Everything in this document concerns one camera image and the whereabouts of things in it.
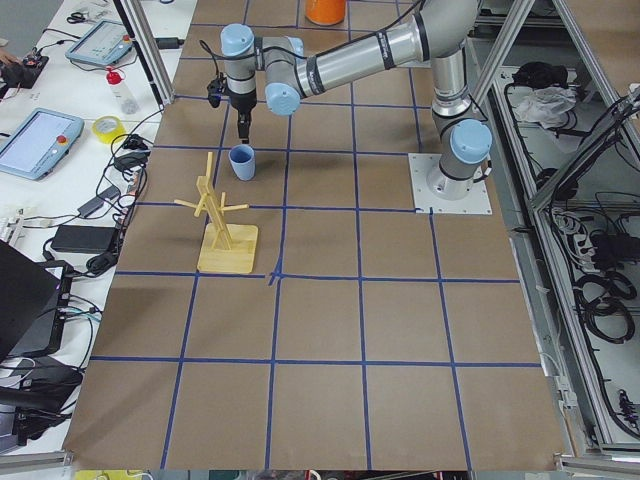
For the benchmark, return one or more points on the black laptop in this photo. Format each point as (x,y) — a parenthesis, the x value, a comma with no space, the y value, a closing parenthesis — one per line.
(33,295)

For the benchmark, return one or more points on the black power adapter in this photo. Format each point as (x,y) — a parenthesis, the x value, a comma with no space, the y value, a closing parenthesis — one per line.
(83,239)

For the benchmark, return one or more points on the black scissors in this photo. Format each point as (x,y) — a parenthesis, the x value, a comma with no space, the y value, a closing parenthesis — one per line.
(76,18)

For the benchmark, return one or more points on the red cap squeeze bottle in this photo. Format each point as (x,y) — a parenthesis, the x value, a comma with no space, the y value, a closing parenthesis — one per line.
(121,92)

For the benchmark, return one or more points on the wooden cup tree stand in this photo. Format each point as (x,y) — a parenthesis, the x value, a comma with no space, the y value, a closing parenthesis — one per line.
(225,248)

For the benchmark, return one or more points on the upper teach pendant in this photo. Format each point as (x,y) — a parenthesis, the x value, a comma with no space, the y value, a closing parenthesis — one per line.
(105,44)

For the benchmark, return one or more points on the light blue cup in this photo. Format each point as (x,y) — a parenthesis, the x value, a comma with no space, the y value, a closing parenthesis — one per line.
(242,160)

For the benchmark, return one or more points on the white crumpled cloth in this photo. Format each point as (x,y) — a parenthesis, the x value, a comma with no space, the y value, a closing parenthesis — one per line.
(548,107)

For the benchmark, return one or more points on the teach pendant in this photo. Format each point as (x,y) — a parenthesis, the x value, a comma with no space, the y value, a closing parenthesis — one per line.
(105,44)
(40,143)

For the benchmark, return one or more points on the orange bucket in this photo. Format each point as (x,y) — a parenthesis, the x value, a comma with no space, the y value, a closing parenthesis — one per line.
(325,12)

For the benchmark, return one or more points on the aluminium frame post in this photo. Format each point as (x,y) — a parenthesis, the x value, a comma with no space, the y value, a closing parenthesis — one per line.
(134,19)

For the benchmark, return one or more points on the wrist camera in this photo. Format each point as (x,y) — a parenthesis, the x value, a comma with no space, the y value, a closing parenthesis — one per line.
(216,90)

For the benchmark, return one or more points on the lower teach pendant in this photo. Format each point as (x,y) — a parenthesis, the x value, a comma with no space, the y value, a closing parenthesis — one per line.
(40,143)

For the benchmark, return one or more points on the yellow tape roll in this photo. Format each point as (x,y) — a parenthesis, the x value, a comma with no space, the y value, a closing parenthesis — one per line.
(108,128)

